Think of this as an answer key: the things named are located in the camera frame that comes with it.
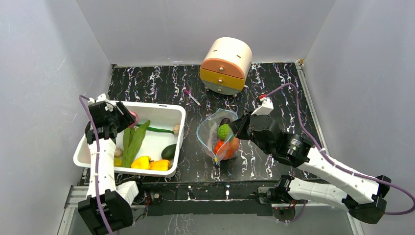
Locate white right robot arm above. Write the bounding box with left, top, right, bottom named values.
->
left=229, top=112, right=390, bottom=224

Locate beige garlic bulb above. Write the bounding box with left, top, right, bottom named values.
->
left=172, top=125, right=180, bottom=135

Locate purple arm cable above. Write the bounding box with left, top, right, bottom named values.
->
left=259, top=82, right=415, bottom=216
left=78, top=94, right=114, bottom=235

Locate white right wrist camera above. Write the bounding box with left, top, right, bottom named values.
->
left=252, top=94, right=274, bottom=116

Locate small yellow vegetable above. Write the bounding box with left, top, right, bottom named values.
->
left=114, top=158, right=122, bottom=167

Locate yellow orange bell pepper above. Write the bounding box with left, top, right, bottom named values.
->
left=150, top=159, right=171, bottom=171

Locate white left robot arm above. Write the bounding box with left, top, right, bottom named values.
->
left=78, top=95, right=146, bottom=235

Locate pink marker pen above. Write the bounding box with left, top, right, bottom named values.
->
left=184, top=89, right=202, bottom=107

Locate beige mushroom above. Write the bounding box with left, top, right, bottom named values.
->
left=114, top=147, right=123, bottom=158

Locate clear zip top bag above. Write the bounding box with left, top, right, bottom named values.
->
left=196, top=109, right=237, bottom=165

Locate round pastel drawer cabinet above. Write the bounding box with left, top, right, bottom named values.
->
left=199, top=37, right=253, bottom=97

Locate red onion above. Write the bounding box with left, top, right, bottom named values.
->
left=128, top=111, right=138, bottom=128

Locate orange pumpkin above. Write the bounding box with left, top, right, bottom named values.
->
left=214, top=141, right=228, bottom=155

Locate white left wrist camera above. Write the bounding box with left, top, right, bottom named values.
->
left=87, top=93, right=110, bottom=104

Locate green cabbage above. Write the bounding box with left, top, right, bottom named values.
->
left=217, top=124, right=233, bottom=141

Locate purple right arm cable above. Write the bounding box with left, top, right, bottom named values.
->
left=259, top=82, right=415, bottom=216

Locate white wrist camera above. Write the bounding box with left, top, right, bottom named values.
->
left=252, top=94, right=274, bottom=116
left=87, top=93, right=110, bottom=104

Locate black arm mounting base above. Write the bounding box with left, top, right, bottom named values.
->
left=138, top=180, right=303, bottom=219

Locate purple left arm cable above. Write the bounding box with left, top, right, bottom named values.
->
left=78, top=94, right=114, bottom=235

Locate dark green avocado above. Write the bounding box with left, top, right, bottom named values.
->
left=161, top=144, right=177, bottom=161

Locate green leafy vegetable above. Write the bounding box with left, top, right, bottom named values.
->
left=122, top=120, right=151, bottom=168

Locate white plastic bin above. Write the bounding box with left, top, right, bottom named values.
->
left=72, top=101, right=186, bottom=179

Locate green cucumber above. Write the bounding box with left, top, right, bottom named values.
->
left=147, top=126, right=175, bottom=135

